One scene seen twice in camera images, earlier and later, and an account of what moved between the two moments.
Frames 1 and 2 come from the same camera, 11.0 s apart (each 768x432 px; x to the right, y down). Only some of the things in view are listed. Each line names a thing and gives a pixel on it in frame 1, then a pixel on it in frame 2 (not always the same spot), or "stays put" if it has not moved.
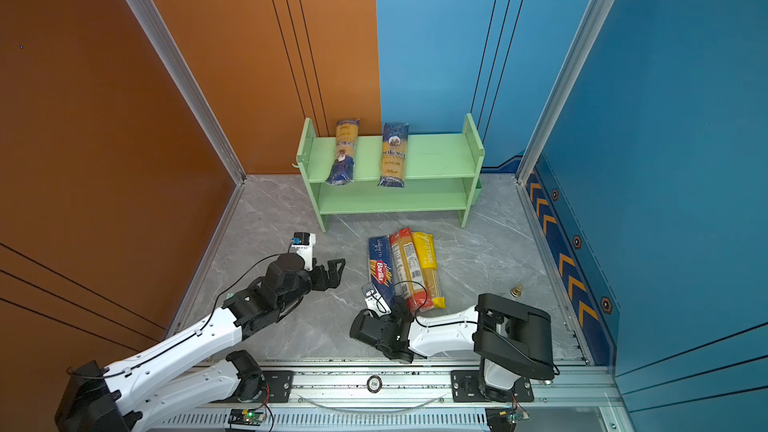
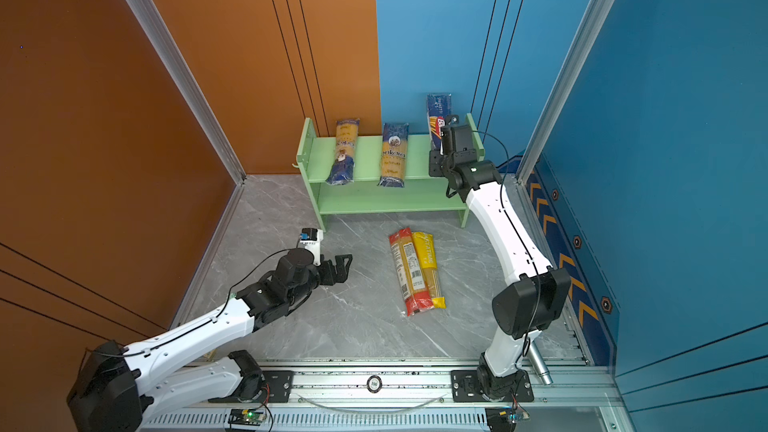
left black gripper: x=323 y=283 stays put
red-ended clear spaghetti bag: x=409 y=273 stays put
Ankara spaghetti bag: x=393 y=154 stays put
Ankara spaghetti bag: x=346 y=148 stays put
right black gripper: x=398 y=318 to x=434 y=169
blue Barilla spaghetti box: x=380 y=268 to x=438 y=108
